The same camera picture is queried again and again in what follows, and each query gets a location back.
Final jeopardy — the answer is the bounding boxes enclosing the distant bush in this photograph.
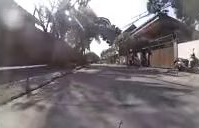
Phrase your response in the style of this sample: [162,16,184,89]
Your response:
[85,51,101,64]

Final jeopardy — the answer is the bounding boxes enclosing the grey asphalt road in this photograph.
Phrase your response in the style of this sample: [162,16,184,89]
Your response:
[0,63,199,128]

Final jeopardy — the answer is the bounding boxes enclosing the group of palm trees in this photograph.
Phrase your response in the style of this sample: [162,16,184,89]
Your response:
[33,0,121,64]

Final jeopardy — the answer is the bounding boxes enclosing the concrete kerb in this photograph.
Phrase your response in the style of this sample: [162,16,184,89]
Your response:
[0,65,88,113]

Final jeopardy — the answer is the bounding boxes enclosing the brown wooden gate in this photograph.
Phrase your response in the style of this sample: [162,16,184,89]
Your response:
[149,41,179,68]

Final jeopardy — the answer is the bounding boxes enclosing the house with brown roof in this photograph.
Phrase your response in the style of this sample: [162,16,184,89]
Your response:
[118,13,195,68]

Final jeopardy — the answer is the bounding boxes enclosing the raised concrete pavement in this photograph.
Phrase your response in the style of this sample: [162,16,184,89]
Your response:
[0,64,85,111]

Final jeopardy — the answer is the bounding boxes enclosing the parked motorcycles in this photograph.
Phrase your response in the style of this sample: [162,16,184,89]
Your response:
[171,49,199,74]

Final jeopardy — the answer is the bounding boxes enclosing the large leafy tree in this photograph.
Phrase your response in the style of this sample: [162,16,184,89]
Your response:
[146,0,199,31]

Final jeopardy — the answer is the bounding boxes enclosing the overhead wires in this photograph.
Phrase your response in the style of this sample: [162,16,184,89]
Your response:
[120,9,155,31]

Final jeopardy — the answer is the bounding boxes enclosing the long brown wall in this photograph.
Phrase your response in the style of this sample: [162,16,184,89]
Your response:
[0,0,88,69]

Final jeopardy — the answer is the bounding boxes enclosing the short dark post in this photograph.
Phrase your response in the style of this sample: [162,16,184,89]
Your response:
[25,75,31,98]

